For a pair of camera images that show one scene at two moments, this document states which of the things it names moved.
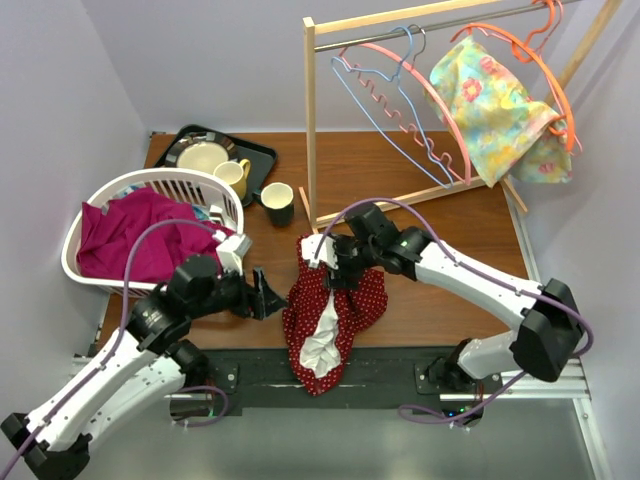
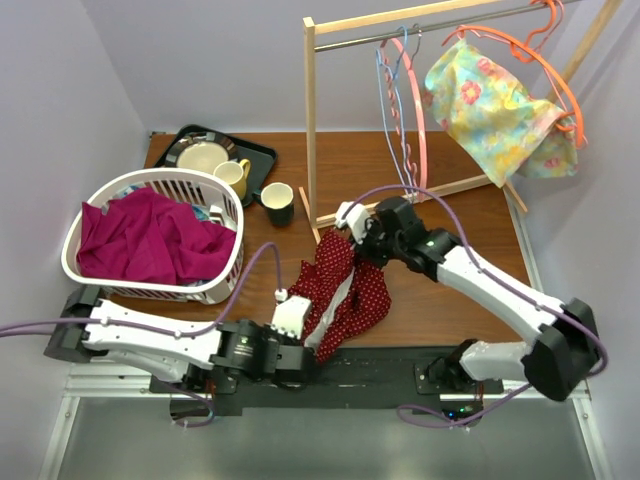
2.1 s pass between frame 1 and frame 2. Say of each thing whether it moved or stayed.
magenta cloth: stayed
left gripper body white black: moved
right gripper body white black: moved
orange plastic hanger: moved
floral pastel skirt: stayed
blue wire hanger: moved
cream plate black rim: stayed
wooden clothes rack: stayed
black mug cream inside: stayed
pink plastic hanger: moved
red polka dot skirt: moved
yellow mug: stayed
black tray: stayed
